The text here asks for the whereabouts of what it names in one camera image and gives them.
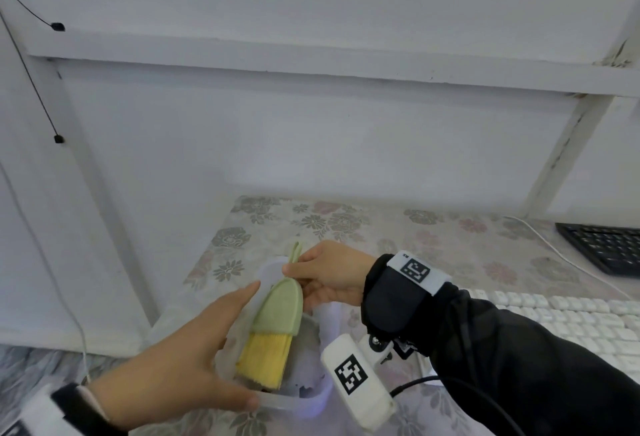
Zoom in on person's right hand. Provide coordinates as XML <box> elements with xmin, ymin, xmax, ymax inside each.
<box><xmin>282</xmin><ymin>240</ymin><xmax>379</xmax><ymax>313</ymax></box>

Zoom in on floral tablecloth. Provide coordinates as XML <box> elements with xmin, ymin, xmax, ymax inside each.
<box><xmin>129</xmin><ymin>196</ymin><xmax>640</xmax><ymax>436</ymax></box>

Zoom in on white keyboard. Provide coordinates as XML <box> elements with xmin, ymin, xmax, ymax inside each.
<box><xmin>465</xmin><ymin>289</ymin><xmax>640</xmax><ymax>387</ymax></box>

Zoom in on black keyboard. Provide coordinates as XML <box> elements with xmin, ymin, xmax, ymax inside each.
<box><xmin>555</xmin><ymin>222</ymin><xmax>640</xmax><ymax>278</ymax></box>

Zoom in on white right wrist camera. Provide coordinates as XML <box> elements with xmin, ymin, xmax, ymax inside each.
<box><xmin>319</xmin><ymin>333</ymin><xmax>419</xmax><ymax>433</ymax></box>

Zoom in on clear plastic container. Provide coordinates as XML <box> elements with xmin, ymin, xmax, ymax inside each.
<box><xmin>215</xmin><ymin>256</ymin><xmax>346</xmax><ymax>419</ymax></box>

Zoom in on white marker right wristband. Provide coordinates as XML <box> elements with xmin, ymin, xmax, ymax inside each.
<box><xmin>387</xmin><ymin>249</ymin><xmax>451</xmax><ymax>297</ymax></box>

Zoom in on person's left forearm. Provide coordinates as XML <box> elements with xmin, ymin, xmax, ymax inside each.
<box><xmin>49</xmin><ymin>383</ymin><xmax>129</xmax><ymax>436</ymax></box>

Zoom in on thin pale wall cable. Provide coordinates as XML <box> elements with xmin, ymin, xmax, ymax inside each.
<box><xmin>0</xmin><ymin>160</ymin><xmax>92</xmax><ymax>385</ymax></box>

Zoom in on black camera cable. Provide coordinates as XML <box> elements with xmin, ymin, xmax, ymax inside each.
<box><xmin>389</xmin><ymin>375</ymin><xmax>526</xmax><ymax>436</ymax></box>

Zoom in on white wooden frame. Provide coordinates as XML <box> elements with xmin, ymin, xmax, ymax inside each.
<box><xmin>0</xmin><ymin>0</ymin><xmax>640</xmax><ymax>327</ymax></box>

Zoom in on white marker left wristband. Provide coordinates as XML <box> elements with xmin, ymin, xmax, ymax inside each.
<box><xmin>0</xmin><ymin>385</ymin><xmax>83</xmax><ymax>436</ymax></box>

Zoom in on person's right forearm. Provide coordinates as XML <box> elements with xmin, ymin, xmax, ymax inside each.
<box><xmin>361</xmin><ymin>253</ymin><xmax>640</xmax><ymax>436</ymax></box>

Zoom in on green brush yellow bristles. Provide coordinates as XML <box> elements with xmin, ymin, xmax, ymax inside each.
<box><xmin>235</xmin><ymin>241</ymin><xmax>305</xmax><ymax>391</ymax></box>

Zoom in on white marker wristband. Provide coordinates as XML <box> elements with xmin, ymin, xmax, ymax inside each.
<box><xmin>0</xmin><ymin>385</ymin><xmax>83</xmax><ymax>436</ymax></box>
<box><xmin>387</xmin><ymin>249</ymin><xmax>451</xmax><ymax>297</ymax></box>

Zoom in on person's left hand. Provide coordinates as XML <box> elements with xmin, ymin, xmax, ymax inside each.
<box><xmin>87</xmin><ymin>280</ymin><xmax>262</xmax><ymax>431</ymax></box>

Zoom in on thin dark fan cable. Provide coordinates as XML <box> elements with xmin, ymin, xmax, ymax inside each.
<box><xmin>0</xmin><ymin>0</ymin><xmax>62</xmax><ymax>142</ymax></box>

